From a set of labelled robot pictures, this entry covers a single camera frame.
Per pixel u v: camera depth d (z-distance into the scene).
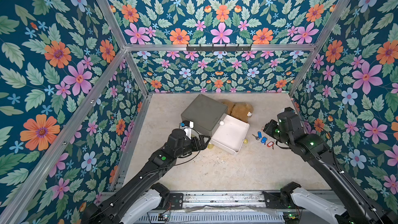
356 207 0.39
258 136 0.96
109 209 0.41
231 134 0.88
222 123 0.82
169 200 0.73
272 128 0.62
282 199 0.65
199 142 0.66
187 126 0.70
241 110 0.96
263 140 0.96
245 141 0.84
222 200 0.75
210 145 0.88
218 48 0.93
